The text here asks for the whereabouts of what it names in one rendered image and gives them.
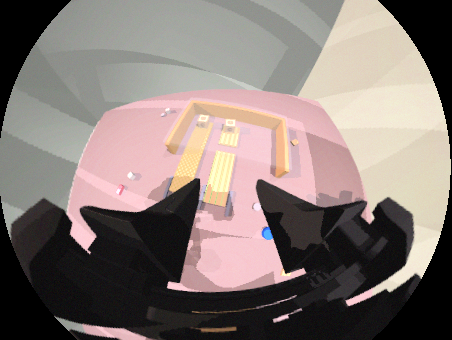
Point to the pink cube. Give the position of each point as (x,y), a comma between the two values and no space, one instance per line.
(120,189)

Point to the blue short cylinder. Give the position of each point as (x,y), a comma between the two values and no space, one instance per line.
(266,233)

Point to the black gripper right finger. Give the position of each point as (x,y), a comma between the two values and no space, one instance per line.
(299,227)

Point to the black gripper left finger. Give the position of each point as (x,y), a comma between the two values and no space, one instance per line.
(162,231)

